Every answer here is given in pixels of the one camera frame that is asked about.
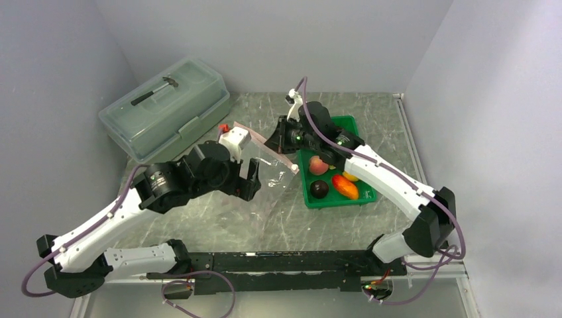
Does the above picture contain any pink peach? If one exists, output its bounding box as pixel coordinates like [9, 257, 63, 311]
[308, 156, 329, 176]

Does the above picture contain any clear plastic storage box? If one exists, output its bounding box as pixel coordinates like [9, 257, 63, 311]
[98, 58, 230, 164]

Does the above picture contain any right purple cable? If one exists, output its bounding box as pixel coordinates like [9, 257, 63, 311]
[295, 76, 467, 307]

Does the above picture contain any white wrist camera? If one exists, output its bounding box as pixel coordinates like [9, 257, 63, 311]
[217, 124, 251, 162]
[286, 89, 304, 121]

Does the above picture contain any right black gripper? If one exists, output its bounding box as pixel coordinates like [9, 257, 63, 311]
[264, 115, 319, 154]

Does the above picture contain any clear zip top bag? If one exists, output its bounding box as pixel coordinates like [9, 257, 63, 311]
[233, 122, 299, 231]

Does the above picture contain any orange fruit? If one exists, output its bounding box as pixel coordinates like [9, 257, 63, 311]
[342, 172, 359, 182]

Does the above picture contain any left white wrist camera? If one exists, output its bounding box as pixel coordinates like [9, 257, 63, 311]
[217, 124, 251, 162]

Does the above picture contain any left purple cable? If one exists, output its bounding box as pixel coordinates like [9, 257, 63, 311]
[21, 164, 148, 298]

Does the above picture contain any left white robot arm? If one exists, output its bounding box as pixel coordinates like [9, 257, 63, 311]
[37, 141, 261, 298]

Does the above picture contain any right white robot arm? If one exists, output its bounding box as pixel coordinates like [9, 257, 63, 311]
[265, 101, 454, 275]

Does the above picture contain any green plastic tray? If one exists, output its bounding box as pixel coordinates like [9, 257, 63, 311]
[296, 115, 378, 210]

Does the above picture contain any black handled hammer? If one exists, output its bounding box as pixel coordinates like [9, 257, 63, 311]
[130, 77, 179, 106]

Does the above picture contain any purple cable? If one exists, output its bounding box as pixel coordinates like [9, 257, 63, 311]
[295, 76, 467, 307]
[21, 164, 148, 298]

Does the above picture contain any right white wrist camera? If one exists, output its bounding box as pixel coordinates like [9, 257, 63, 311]
[286, 89, 304, 121]

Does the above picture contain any red orange mango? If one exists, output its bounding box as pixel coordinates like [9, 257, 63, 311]
[331, 174, 360, 200]

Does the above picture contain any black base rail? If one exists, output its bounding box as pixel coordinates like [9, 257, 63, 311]
[146, 249, 409, 295]

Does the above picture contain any dark purple plum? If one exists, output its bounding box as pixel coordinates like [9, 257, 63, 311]
[309, 180, 329, 199]

